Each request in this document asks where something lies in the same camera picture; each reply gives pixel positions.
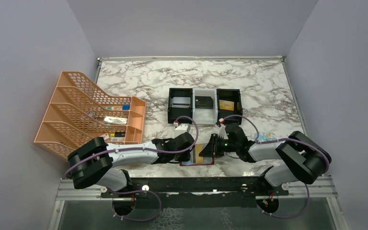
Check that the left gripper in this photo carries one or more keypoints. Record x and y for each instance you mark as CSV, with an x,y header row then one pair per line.
x,y
184,155

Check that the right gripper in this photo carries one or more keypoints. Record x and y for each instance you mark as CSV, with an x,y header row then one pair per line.
x,y
215,145

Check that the red card holder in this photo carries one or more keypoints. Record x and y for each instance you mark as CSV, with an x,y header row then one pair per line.
x,y
207,160

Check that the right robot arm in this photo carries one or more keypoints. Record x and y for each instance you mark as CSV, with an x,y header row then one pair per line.
x,y
303,160

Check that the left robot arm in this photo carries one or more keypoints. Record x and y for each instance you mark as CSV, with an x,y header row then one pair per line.
x,y
92,163

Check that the silver card in bin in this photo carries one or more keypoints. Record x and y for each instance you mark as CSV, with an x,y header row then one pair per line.
x,y
181,102

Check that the black card in bin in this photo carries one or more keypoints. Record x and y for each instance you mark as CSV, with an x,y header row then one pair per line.
x,y
204,102

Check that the gold card in bin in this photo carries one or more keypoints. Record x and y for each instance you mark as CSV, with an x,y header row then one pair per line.
x,y
226,105

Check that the white middle bin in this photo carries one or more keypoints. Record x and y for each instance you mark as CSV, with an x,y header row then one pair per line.
x,y
205,116

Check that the left black bin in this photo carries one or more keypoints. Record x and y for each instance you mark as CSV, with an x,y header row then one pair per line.
x,y
174,113

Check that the black bin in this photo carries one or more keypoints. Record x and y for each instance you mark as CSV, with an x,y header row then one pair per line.
x,y
230,95
174,113

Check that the right black bin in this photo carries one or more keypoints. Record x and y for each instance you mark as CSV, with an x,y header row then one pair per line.
x,y
230,95

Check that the blue plastic packaged item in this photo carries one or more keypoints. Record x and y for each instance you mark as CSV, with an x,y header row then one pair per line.
x,y
264,137

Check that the yellow black marker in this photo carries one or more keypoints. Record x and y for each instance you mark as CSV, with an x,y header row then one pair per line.
x,y
118,134

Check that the silver foil packet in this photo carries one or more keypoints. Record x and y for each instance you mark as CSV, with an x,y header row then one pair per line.
x,y
114,120

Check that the orange plastic file organizer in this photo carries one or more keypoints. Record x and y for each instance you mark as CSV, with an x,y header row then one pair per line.
x,y
76,111

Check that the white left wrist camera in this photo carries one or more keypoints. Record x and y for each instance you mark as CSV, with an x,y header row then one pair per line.
x,y
180,128

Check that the black mounting rail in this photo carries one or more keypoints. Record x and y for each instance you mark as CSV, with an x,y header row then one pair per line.
x,y
192,192

